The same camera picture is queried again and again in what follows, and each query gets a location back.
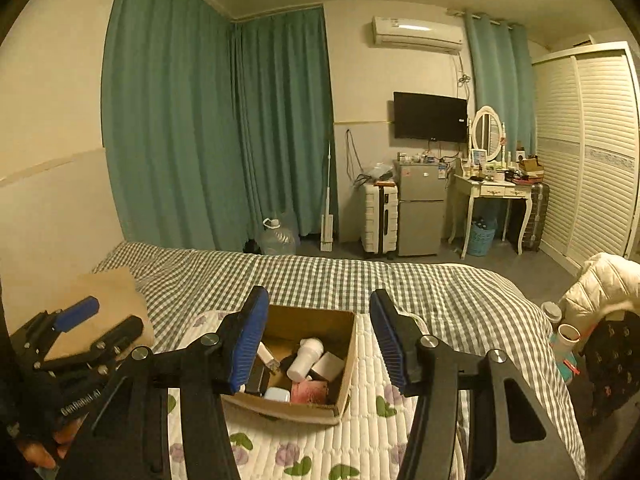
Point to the small photo frame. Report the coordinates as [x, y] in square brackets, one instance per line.
[479, 157]

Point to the small white tube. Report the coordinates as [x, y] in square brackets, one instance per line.
[265, 352]

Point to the light teal curtain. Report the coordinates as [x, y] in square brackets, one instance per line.
[500, 70]

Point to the light blue case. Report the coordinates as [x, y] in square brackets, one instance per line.
[276, 395]

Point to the white suitcase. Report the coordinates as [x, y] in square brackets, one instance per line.
[377, 220]

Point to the dark suitcase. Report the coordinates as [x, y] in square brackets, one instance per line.
[537, 215]

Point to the black wall television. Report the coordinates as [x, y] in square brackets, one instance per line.
[430, 116]

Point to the clear water jug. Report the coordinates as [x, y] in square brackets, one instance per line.
[279, 240]

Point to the green curtain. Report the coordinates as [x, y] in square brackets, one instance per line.
[285, 110]
[175, 135]

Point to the white square box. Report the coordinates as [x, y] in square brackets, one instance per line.
[330, 365]

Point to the black case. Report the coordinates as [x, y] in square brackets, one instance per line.
[257, 377]

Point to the blue plastic basket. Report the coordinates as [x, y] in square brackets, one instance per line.
[482, 240]

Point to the white shaker bottle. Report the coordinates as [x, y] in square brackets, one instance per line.
[302, 362]

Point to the white open cup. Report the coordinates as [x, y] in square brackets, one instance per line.
[570, 340]

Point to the white air conditioner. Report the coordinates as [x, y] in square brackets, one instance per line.
[415, 34]

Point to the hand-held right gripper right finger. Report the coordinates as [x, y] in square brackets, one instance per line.
[390, 345]

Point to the beige pillow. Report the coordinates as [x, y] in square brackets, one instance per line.
[120, 295]

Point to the teal plastic object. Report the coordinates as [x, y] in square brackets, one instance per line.
[562, 367]

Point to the clear plastic bag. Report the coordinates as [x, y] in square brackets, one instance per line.
[375, 174]

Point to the white floral quilt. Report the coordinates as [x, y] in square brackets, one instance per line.
[370, 410]

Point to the white louvered wardrobe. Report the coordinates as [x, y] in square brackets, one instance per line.
[590, 160]

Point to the person's left hand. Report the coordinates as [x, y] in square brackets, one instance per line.
[37, 455]

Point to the white oval vanity mirror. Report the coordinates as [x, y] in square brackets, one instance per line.
[487, 132]

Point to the white flat mop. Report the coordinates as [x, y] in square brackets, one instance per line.
[327, 200]

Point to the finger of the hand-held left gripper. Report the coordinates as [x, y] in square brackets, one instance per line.
[77, 312]
[117, 335]

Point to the dark patterned garment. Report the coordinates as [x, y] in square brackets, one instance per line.
[615, 365]

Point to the white puffer jacket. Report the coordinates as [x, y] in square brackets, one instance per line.
[600, 285]

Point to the brown cardboard box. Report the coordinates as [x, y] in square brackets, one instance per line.
[300, 412]

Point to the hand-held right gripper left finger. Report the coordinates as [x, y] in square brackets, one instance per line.
[247, 340]

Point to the white dressing table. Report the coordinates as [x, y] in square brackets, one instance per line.
[492, 190]

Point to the pink patterned box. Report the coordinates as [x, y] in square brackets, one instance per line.
[310, 392]

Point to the grey small refrigerator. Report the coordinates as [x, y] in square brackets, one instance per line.
[420, 210]

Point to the white lidded cup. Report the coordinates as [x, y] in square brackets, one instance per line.
[551, 312]

